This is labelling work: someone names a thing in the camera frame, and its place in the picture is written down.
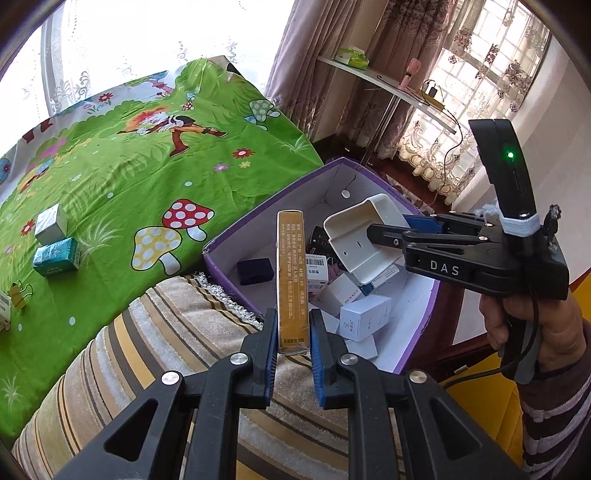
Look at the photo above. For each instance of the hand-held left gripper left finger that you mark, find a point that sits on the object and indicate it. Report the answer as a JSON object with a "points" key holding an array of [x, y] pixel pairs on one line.
{"points": [[270, 364]]}

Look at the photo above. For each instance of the white plastic case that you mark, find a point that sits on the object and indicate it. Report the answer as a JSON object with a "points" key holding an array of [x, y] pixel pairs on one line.
{"points": [[355, 249]]}

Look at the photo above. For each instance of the person's right forearm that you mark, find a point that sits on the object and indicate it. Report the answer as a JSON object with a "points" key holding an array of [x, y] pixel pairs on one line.
{"points": [[558, 424]]}

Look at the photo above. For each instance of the black charger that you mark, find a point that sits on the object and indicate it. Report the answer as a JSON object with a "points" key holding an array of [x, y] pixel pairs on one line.
{"points": [[433, 92]]}

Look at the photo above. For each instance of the yellow panel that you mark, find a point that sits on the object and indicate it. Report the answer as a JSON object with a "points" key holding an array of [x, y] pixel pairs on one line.
{"points": [[480, 429]]}

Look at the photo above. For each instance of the purple cardboard box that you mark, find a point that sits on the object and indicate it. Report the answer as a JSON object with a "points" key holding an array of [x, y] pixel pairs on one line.
{"points": [[268, 217]]}

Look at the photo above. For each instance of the green cartoon bed sheet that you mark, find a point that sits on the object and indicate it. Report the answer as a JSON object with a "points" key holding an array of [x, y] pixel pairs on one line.
{"points": [[115, 175]]}

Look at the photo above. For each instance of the long golden yellow carton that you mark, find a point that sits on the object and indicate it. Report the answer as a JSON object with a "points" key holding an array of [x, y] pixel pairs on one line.
{"points": [[292, 277]]}

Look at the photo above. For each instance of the dark blue box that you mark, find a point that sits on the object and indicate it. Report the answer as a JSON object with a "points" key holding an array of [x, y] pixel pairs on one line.
{"points": [[256, 271]]}

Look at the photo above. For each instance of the pink handheld fan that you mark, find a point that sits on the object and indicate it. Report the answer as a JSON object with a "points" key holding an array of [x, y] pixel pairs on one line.
{"points": [[410, 71]]}

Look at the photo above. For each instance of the person's right hand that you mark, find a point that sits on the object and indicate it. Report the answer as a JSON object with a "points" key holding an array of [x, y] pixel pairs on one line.
{"points": [[561, 327]]}

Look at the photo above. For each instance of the white labelled small box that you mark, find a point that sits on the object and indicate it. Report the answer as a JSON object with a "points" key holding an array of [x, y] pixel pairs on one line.
{"points": [[4, 311]]}

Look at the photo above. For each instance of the silver small box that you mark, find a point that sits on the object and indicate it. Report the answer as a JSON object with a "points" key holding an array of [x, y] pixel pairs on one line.
{"points": [[51, 224]]}

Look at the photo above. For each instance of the cream embroidered lace curtain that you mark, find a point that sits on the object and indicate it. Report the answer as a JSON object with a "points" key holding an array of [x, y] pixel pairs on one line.
{"points": [[443, 157]]}

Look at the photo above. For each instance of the white side table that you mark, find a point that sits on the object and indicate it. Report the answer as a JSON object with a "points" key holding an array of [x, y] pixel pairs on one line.
{"points": [[383, 81]]}

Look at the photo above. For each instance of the brown patterned curtain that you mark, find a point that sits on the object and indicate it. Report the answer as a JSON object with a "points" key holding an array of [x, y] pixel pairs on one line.
{"points": [[323, 46]]}

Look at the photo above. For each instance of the binder clip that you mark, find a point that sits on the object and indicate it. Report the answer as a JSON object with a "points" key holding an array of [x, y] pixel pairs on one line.
{"points": [[21, 295]]}

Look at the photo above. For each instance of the white cotton fluff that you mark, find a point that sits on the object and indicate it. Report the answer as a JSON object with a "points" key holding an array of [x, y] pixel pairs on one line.
{"points": [[489, 212]]}

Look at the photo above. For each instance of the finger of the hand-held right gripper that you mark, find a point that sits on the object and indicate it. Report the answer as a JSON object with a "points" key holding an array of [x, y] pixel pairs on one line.
{"points": [[422, 222], [388, 233]]}

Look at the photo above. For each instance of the pile of small cartons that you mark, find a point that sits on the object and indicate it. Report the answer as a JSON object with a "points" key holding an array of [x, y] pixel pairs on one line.
{"points": [[364, 318]]}

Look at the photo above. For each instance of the teal small box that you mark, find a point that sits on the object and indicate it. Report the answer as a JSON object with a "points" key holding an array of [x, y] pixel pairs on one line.
{"points": [[55, 258]]}

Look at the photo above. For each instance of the green tissue pack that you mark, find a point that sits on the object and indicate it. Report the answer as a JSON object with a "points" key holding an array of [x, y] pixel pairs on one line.
{"points": [[353, 57]]}

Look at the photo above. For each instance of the white sheer lace curtain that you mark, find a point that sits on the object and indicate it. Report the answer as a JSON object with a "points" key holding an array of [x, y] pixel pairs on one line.
{"points": [[161, 41]]}

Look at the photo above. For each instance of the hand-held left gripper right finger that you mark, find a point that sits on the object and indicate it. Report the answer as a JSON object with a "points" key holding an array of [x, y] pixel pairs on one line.
{"points": [[318, 364]]}

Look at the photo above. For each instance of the striped tasselled pillow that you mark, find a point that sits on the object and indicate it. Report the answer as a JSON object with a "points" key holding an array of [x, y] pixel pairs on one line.
{"points": [[161, 332]]}

